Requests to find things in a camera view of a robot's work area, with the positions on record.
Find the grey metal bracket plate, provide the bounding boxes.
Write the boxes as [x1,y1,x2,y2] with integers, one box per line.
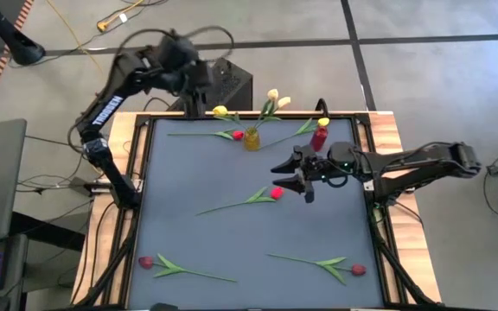
[67,175,116,198]

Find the yellow artificial tulip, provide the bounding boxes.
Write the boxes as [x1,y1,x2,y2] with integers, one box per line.
[259,116,331,151]
[212,105,252,133]

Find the black perforated computer case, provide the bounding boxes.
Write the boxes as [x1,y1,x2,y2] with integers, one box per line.
[169,57,254,112]

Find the red glass vase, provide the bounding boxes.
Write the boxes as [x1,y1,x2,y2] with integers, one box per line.
[310,125,329,153]

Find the black stand pole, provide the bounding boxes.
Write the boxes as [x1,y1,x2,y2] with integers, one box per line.
[0,0,46,67]

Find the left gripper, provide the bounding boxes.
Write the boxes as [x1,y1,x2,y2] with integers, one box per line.
[182,58,215,118]

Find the red artificial tulip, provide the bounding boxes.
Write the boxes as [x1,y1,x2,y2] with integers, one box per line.
[195,186,285,217]
[266,252,367,286]
[137,252,238,284]
[166,129,246,142]

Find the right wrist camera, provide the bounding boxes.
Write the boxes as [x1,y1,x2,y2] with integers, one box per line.
[303,179,317,204]

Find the cream artificial tulip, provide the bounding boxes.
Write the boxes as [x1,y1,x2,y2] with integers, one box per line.
[252,88,280,130]
[255,96,292,130]

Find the yellow plug cable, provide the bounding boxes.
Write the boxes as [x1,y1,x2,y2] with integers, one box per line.
[96,0,146,34]

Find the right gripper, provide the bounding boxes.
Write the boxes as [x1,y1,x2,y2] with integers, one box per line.
[270,142,365,194]

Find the yellow glass vase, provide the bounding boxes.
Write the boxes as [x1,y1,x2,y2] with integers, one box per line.
[243,127,262,152]

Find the yellow floor cable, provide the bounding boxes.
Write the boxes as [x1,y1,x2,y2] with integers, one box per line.
[45,0,105,74]

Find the grey table mat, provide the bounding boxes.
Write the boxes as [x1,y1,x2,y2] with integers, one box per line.
[127,118,384,308]

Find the black metal table frame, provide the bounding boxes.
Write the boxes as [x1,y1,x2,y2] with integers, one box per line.
[101,111,440,311]

